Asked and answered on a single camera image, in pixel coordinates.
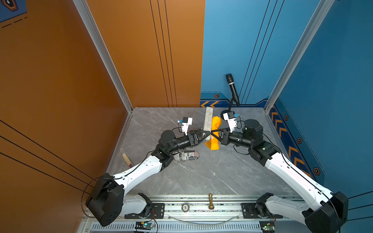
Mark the black microphone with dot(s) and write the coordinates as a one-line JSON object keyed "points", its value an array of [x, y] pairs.
{"points": [[235, 96]]}

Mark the aluminium corner post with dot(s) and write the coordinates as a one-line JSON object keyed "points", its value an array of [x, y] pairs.
{"points": [[94, 32], [310, 31]]}

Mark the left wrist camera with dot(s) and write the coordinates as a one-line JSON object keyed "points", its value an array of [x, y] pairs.
{"points": [[185, 123]]}

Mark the aluminium corner post right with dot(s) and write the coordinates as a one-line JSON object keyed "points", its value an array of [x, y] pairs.
{"points": [[310, 31]]}

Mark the yellow microfibre cloth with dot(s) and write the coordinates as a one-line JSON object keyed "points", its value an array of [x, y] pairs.
{"points": [[213, 143]]}

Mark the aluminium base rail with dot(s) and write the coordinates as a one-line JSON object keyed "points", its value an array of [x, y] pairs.
{"points": [[232, 214]]}

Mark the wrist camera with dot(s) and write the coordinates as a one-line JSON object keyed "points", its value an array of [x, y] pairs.
{"points": [[231, 119], [185, 123]]}

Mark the brass chess piece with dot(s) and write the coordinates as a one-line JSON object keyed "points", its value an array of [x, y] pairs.
{"points": [[211, 205]]}

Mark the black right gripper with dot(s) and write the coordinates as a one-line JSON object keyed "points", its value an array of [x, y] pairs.
{"points": [[225, 140]]}

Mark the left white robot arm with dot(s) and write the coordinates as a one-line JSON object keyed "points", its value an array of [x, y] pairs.
{"points": [[108, 200]]}

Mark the left green circuit board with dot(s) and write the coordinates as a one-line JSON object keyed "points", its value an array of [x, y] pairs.
{"points": [[144, 226]]}

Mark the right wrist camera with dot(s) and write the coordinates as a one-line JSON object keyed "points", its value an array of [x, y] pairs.
{"points": [[231, 119]]}

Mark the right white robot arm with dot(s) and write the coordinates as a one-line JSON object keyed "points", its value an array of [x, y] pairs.
{"points": [[322, 210]]}

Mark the black microphone stand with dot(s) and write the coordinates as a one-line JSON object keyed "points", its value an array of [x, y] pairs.
{"points": [[225, 112]]}

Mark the aluminium corner post left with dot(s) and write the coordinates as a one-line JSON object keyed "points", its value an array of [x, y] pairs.
{"points": [[94, 32]]}

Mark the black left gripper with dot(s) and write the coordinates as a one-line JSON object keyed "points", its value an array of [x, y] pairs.
{"points": [[194, 134]]}

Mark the right green circuit board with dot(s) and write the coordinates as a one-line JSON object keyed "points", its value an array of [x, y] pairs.
{"points": [[267, 226]]}

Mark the green circuit board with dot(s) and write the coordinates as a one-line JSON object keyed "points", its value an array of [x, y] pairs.
{"points": [[267, 226], [144, 226]]}

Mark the wooden folding fan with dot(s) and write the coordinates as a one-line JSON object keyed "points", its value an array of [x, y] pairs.
{"points": [[127, 160]]}

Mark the grey eyeglass case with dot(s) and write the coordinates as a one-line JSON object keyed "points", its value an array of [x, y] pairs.
{"points": [[208, 119]]}

